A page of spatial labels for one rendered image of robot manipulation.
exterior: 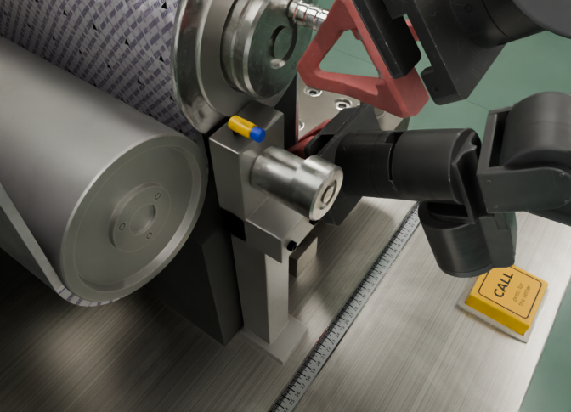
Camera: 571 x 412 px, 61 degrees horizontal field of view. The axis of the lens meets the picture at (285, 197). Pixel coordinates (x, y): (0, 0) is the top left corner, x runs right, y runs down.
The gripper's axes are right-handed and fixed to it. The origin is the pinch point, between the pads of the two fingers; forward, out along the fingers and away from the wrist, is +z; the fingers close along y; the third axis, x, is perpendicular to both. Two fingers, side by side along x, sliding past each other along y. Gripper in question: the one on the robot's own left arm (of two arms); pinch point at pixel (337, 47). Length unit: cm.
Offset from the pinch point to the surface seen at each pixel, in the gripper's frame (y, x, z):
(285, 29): -0.7, 2.5, 2.4
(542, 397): 55, -126, 45
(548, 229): 27.8, -39.6, 8.1
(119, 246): -15.2, -2.5, 9.9
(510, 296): 13.4, -36.9, 7.4
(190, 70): -7.2, 3.8, 4.0
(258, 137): -7.4, -1.2, 1.8
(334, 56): 163, -41, 149
